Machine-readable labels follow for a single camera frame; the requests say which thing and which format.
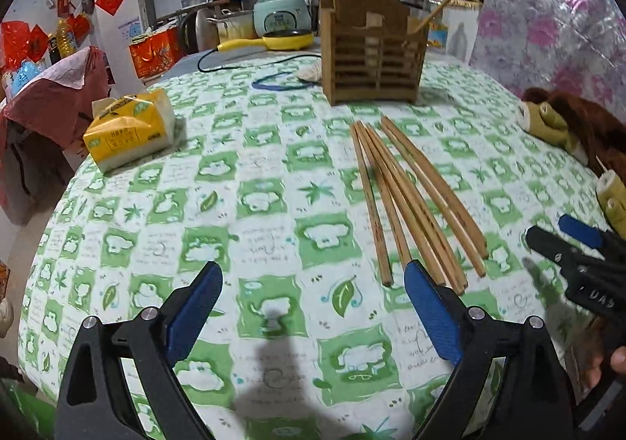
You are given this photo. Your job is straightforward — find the light green rice cooker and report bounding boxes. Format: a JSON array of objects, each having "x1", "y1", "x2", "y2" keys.
[{"x1": 253, "y1": 0, "x2": 313, "y2": 37}]

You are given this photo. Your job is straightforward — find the clear plastic bottle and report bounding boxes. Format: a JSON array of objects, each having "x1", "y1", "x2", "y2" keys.
[{"x1": 425, "y1": 0, "x2": 451, "y2": 49}]

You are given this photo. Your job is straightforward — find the yellow tissue pack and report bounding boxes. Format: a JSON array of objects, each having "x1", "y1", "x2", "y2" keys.
[{"x1": 82, "y1": 90, "x2": 177, "y2": 173}]

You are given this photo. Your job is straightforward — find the brown plush toy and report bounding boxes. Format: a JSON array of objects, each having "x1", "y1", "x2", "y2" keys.
[{"x1": 518, "y1": 87, "x2": 626, "y2": 235}]

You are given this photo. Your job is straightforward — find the cooking oil bottle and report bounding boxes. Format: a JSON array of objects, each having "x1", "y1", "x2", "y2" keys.
[{"x1": 55, "y1": 19, "x2": 76, "y2": 56}]

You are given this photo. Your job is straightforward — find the green plastic object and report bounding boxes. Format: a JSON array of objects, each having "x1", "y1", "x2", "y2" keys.
[{"x1": 0, "y1": 376, "x2": 50, "y2": 440}]

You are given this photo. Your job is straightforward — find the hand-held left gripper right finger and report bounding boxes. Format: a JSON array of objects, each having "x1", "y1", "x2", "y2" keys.
[{"x1": 404, "y1": 259, "x2": 577, "y2": 440}]

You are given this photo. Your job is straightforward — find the steel cooking pot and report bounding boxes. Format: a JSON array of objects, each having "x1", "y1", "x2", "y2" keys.
[{"x1": 206, "y1": 12, "x2": 257, "y2": 44}]

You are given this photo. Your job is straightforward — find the yellow electric frying pan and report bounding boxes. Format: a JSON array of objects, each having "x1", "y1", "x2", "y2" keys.
[{"x1": 218, "y1": 29, "x2": 315, "y2": 53}]

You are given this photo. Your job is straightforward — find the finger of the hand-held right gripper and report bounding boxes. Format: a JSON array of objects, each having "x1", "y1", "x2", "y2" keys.
[
  {"x1": 558, "y1": 213, "x2": 626, "y2": 256},
  {"x1": 525, "y1": 225, "x2": 594, "y2": 275}
]

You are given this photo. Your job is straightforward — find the steel electric kettle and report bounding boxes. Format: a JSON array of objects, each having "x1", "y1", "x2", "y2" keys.
[{"x1": 178, "y1": 9, "x2": 218, "y2": 54}]

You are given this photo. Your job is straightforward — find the red cloth covered chair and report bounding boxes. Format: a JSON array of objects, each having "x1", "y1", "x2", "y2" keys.
[{"x1": 0, "y1": 46, "x2": 113, "y2": 225}]

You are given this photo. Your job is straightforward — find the light blue plastic pack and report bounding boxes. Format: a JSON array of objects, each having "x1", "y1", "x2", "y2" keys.
[{"x1": 10, "y1": 61, "x2": 41, "y2": 93}]

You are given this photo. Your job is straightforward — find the black power cable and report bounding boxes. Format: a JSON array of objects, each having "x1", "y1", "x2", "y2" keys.
[{"x1": 197, "y1": 47, "x2": 324, "y2": 75}]

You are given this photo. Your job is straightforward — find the blue cable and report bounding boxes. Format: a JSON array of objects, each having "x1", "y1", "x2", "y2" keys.
[{"x1": 252, "y1": 70, "x2": 318, "y2": 92}]

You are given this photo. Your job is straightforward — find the red plastic bags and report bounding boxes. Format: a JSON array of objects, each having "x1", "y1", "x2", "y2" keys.
[{"x1": 0, "y1": 20, "x2": 50, "y2": 69}]

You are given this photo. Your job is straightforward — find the wooden utensil holder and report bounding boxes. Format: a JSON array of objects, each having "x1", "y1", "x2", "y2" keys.
[{"x1": 319, "y1": 0, "x2": 430, "y2": 107}]

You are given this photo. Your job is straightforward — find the floral plastic sheet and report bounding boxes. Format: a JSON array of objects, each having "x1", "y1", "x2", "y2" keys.
[{"x1": 469, "y1": 0, "x2": 626, "y2": 118}]

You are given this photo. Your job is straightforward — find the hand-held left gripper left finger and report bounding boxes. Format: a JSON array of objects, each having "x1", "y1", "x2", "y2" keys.
[{"x1": 53, "y1": 261, "x2": 225, "y2": 440}]

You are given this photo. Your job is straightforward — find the red gift box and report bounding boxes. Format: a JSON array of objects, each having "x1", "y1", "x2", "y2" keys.
[{"x1": 130, "y1": 26, "x2": 184, "y2": 79}]

